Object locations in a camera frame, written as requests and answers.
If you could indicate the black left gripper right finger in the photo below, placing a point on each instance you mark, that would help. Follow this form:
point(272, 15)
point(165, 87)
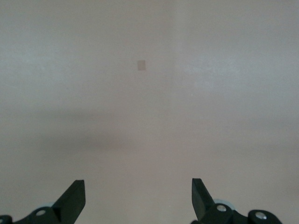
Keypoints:
point(202, 205)

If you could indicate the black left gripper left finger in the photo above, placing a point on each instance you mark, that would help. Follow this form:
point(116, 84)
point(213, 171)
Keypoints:
point(69, 205)

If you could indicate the brown tape patch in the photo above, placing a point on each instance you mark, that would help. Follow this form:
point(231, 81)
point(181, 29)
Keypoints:
point(141, 65)

